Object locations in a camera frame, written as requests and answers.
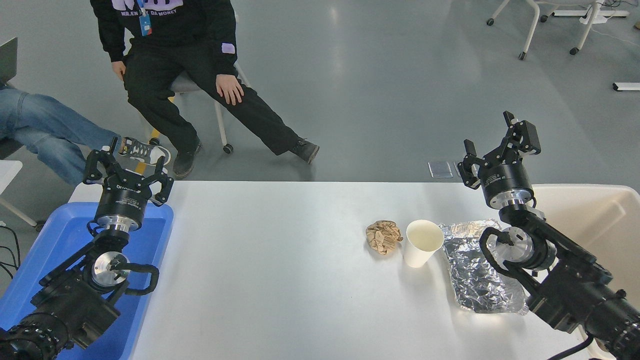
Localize silver foil tray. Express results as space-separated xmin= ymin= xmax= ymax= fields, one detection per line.
xmin=439 ymin=218 xmax=530 ymax=316

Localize black chair seat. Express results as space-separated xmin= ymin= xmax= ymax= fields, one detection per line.
xmin=0 ymin=138 xmax=25 ymax=161

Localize person's left hand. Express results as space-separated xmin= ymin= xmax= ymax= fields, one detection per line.
xmin=216 ymin=74 xmax=245 ymax=106

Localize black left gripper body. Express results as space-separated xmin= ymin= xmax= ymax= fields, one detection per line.
xmin=95 ymin=181 xmax=152 ymax=225

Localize black floor cable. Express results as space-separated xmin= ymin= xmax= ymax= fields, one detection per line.
xmin=0 ymin=225 xmax=22 ymax=281

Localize white paper cup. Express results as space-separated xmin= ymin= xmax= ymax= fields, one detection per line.
xmin=401 ymin=219 xmax=445 ymax=269

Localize crumpled tan paper ball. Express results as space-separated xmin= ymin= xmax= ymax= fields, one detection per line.
xmin=365 ymin=220 xmax=404 ymax=256

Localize seated person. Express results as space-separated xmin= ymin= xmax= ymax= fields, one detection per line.
xmin=0 ymin=86 xmax=172 ymax=187
xmin=90 ymin=0 xmax=321 ymax=180

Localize blue plastic tray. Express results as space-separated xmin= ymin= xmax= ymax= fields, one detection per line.
xmin=0 ymin=201 xmax=175 ymax=360

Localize grey white wheeled chair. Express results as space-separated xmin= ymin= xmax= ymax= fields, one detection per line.
xmin=147 ymin=62 xmax=251 ymax=155

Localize white wheeled office chair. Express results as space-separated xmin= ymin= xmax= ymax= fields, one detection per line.
xmin=486 ymin=0 xmax=601 ymax=61

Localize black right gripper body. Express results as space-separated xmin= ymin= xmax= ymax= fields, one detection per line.
xmin=477 ymin=162 xmax=533 ymax=201

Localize large pale bin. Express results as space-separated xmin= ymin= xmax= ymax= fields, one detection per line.
xmin=530 ymin=183 xmax=640 ymax=360

